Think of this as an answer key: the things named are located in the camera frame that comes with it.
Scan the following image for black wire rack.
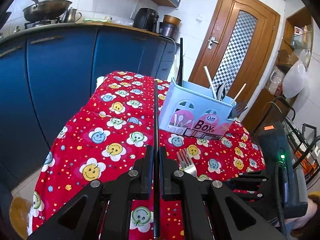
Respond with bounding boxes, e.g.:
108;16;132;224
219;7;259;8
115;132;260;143
260;96;320;181

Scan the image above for white plastic chopstick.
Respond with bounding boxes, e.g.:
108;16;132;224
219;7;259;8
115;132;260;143
203;66;217;100

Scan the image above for cream white chopstick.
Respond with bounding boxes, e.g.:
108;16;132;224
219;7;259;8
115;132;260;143
230;83;246;105

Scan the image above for blue kitchen cabinets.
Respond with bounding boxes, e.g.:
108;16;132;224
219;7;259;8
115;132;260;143
1;24;176;189

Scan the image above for light blue utensil holder box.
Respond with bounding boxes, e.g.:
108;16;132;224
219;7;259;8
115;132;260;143
158;79;236;140

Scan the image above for white plastic bag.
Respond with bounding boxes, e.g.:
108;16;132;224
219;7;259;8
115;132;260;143
282;60;307;98

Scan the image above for black spoon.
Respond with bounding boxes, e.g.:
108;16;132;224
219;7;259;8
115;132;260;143
216;83;226;101

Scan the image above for black chopstick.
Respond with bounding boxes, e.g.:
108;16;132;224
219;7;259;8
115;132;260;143
153;81;161;239

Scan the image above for black air fryer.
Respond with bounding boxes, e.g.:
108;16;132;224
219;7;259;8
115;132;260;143
133;8;159;33

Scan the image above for red smiley flower tablecloth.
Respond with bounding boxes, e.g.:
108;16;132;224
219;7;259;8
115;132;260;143
27;72;265;233

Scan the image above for steel kettle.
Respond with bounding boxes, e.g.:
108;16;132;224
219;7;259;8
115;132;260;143
62;7;82;23

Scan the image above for wooden door with glass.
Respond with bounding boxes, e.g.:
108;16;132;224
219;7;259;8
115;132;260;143
189;0;280;102

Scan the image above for steel fork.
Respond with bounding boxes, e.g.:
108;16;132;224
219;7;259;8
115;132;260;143
176;149;199;180
228;101;247;119

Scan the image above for steel paring knife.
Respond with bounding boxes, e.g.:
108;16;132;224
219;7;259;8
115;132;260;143
176;37;183;87

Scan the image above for black wok on stove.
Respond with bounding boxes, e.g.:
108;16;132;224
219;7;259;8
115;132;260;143
23;0;72;22

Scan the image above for person's right hand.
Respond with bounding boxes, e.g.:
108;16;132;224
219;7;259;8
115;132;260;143
285;191;319;229

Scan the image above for dark pot with lid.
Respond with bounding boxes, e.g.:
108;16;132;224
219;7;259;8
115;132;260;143
159;15;181;40

